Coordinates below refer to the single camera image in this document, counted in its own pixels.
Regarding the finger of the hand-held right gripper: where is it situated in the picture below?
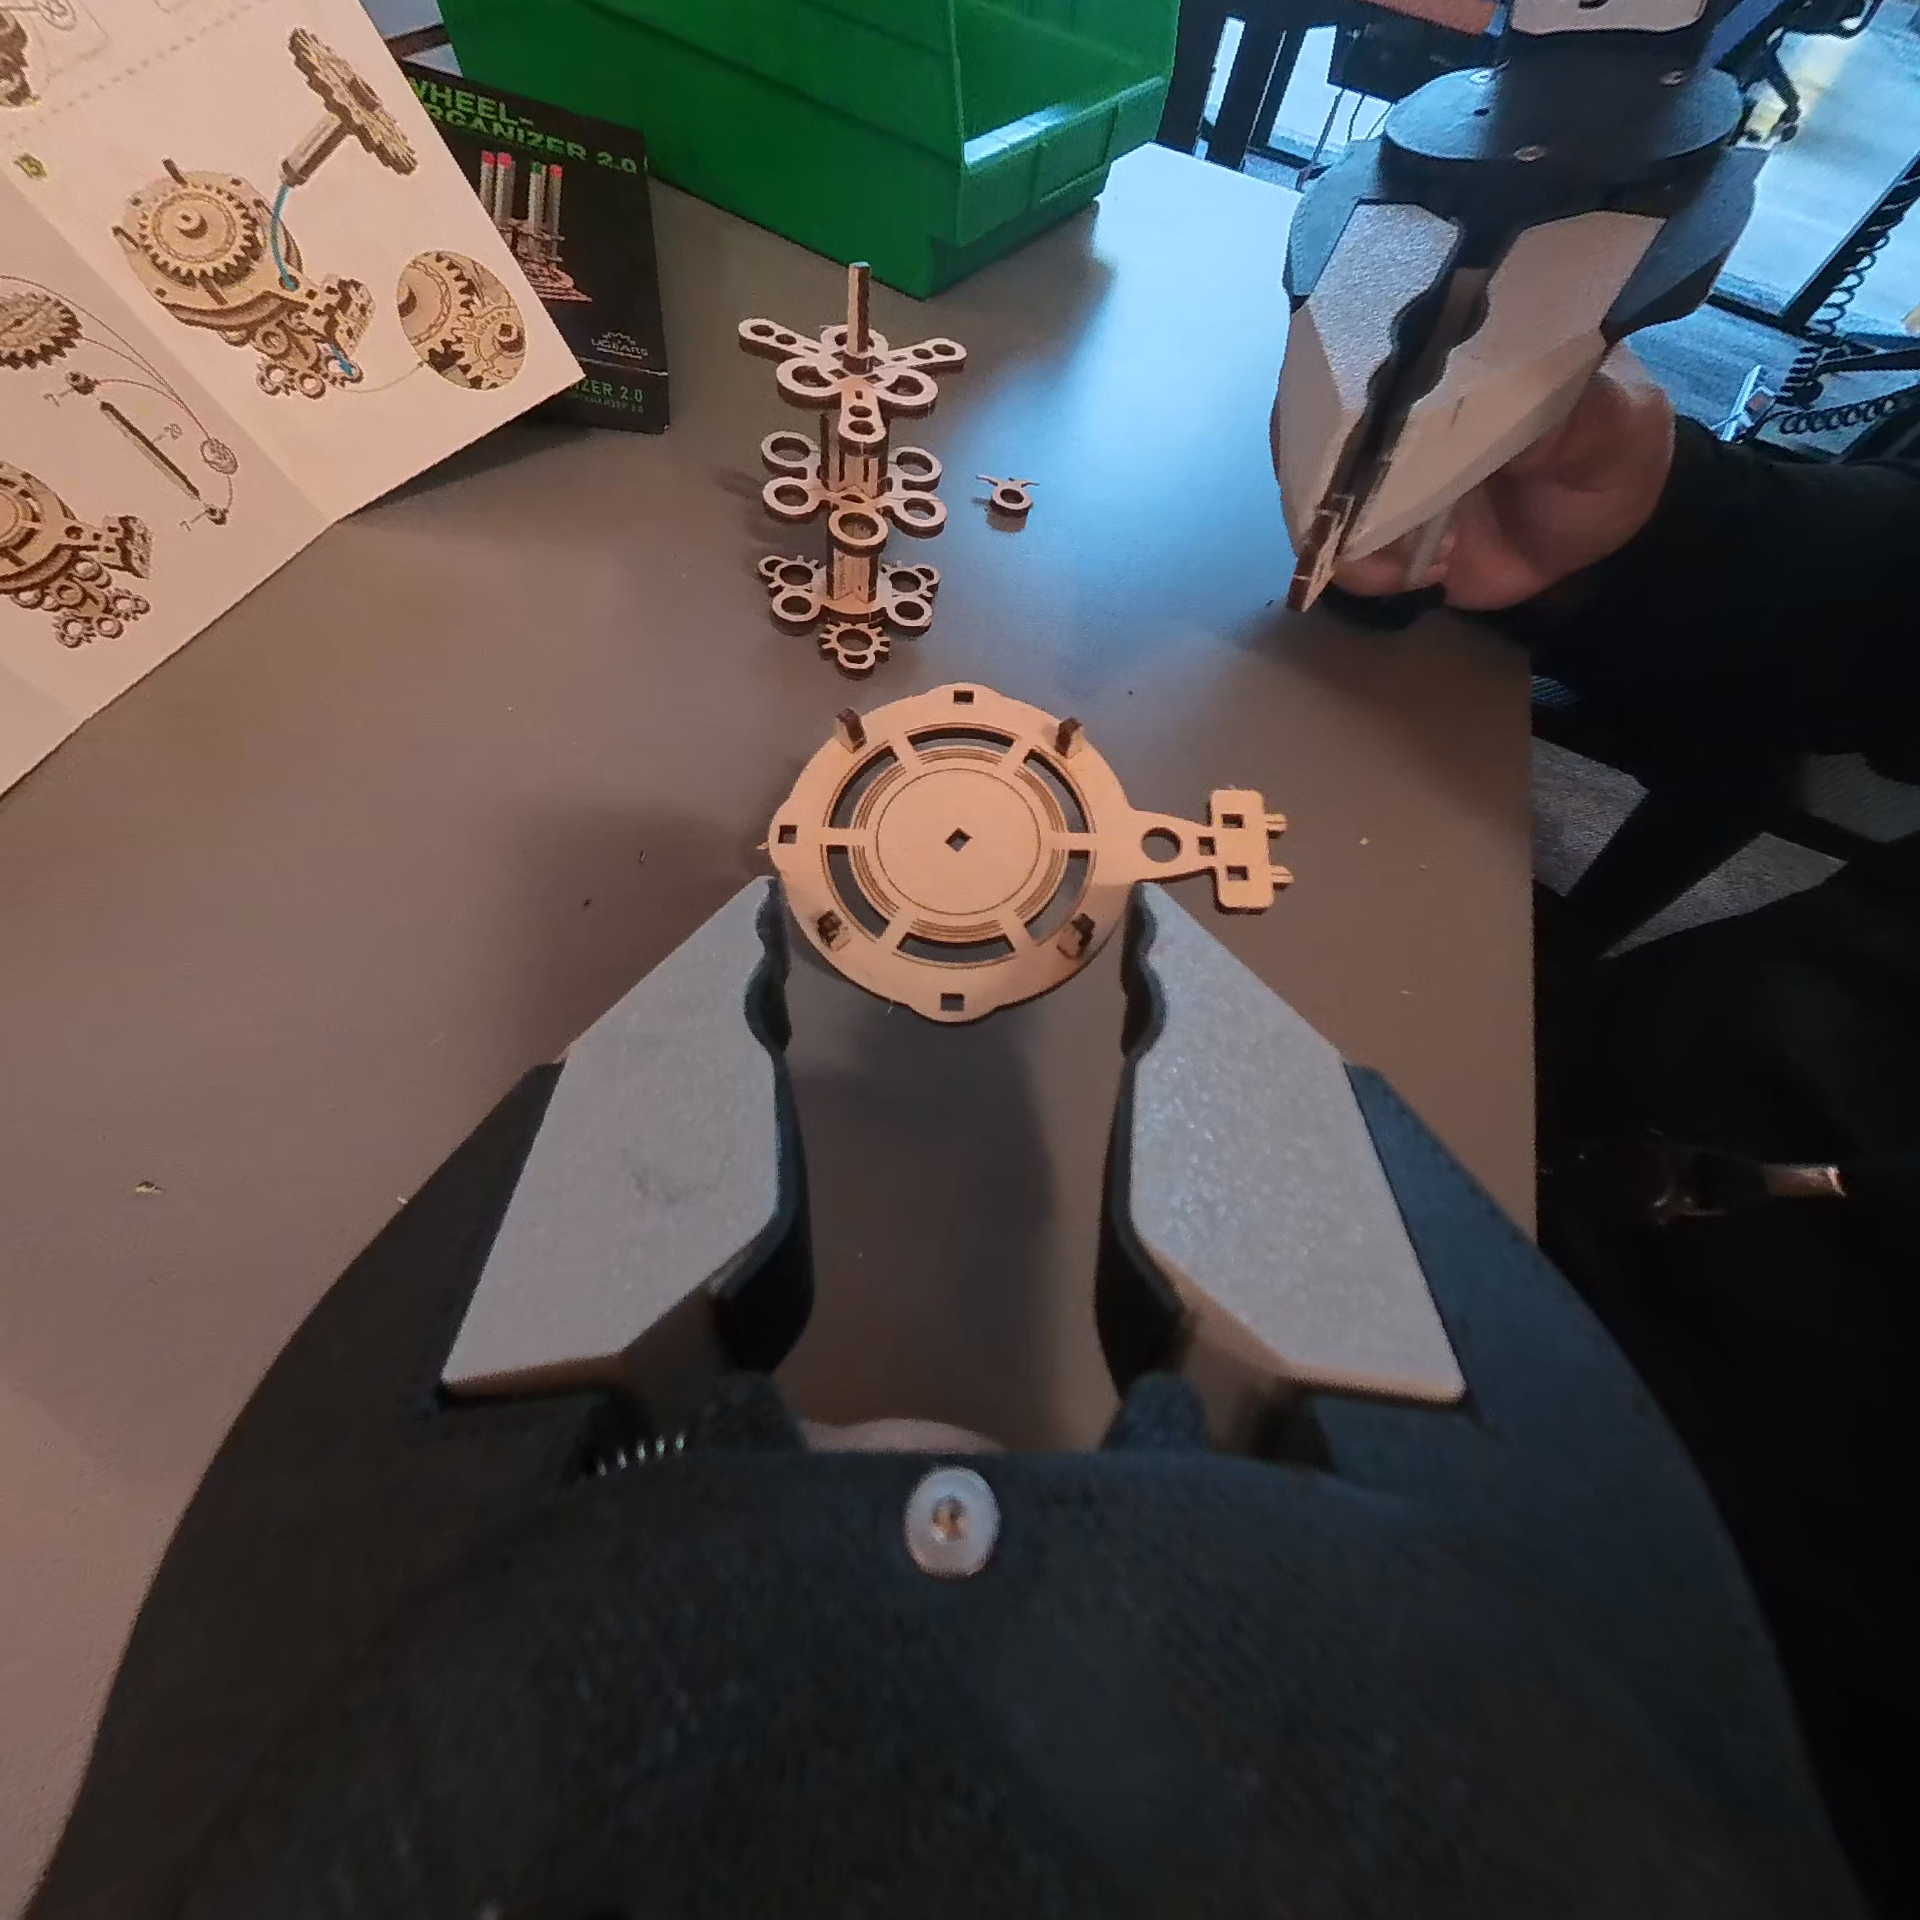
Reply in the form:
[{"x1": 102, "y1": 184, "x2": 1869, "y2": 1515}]
[
  {"x1": 1335, "y1": 218, "x2": 1622, "y2": 565},
  {"x1": 1280, "y1": 198, "x2": 1465, "y2": 528}
]

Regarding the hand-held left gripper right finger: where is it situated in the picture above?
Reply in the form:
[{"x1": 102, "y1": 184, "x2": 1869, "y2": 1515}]
[{"x1": 1094, "y1": 883, "x2": 1470, "y2": 1412}]

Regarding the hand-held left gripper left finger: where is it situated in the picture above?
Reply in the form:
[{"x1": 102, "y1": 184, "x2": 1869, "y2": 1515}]
[{"x1": 439, "y1": 877, "x2": 818, "y2": 1390}]

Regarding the round wooden base part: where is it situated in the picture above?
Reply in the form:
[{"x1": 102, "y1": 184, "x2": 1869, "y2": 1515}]
[{"x1": 765, "y1": 681, "x2": 1296, "y2": 1029}]

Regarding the person's right forearm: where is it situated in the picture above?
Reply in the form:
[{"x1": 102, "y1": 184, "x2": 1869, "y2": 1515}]
[{"x1": 1529, "y1": 417, "x2": 1920, "y2": 798}]

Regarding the black model kit box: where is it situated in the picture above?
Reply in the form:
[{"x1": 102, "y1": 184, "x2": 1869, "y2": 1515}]
[{"x1": 397, "y1": 59, "x2": 670, "y2": 436}]

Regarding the person's right hand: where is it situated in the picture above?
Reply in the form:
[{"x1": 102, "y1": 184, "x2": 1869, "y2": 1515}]
[{"x1": 1439, "y1": 369, "x2": 1680, "y2": 616}]

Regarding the person's dark clothing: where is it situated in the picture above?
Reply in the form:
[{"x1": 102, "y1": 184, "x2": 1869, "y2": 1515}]
[{"x1": 1534, "y1": 901, "x2": 1920, "y2": 1920}]

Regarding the large green storage bin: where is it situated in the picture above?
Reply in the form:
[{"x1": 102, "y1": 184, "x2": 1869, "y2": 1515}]
[{"x1": 434, "y1": 0, "x2": 1185, "y2": 299}]

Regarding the folded assembly instruction sheet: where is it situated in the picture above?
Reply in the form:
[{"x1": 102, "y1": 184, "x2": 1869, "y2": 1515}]
[{"x1": 0, "y1": 0, "x2": 586, "y2": 798}]

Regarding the black coiled cable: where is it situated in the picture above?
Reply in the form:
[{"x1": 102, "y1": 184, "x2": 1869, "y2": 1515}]
[{"x1": 1726, "y1": 136, "x2": 1920, "y2": 444}]

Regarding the wooden ring tower model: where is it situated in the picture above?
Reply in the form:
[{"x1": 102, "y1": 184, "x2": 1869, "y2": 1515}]
[{"x1": 735, "y1": 264, "x2": 969, "y2": 670}]

